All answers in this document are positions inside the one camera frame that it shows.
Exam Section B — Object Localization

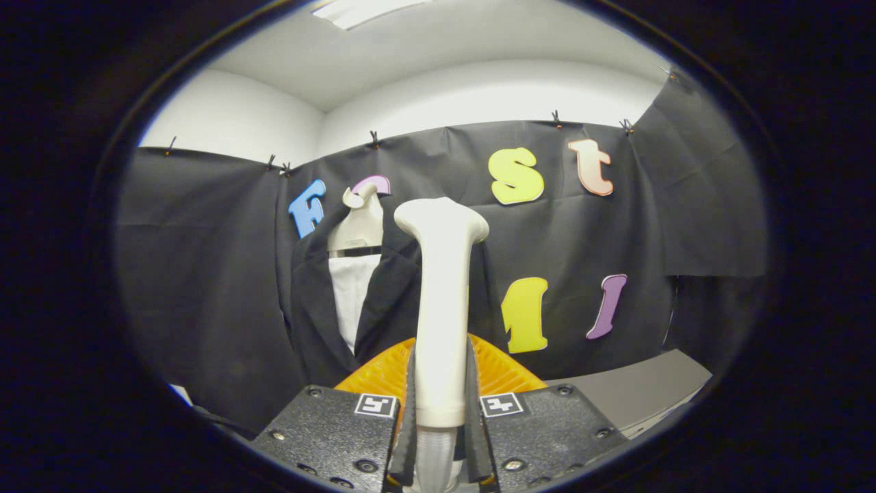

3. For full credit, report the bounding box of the black backdrop cloth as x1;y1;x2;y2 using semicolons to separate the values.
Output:
115;68;769;435

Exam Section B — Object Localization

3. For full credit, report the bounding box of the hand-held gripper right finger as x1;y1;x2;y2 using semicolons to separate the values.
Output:
467;333;630;492

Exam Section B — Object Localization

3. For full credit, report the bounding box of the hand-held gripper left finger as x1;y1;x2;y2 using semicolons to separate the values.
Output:
250;337;417;492

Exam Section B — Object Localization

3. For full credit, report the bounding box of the grey cabinet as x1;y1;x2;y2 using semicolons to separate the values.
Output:
547;349;714;439

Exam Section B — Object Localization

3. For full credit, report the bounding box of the white shirt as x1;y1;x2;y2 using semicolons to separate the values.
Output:
328;255;382;355

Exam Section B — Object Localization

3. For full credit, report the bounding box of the ceiling light panel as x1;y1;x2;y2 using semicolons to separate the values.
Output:
311;0;432;31

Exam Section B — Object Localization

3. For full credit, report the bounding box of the black suit jacket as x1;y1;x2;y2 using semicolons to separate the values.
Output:
277;219;493;391

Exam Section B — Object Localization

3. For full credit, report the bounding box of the white garment steamer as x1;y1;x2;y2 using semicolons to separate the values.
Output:
394;197;491;493

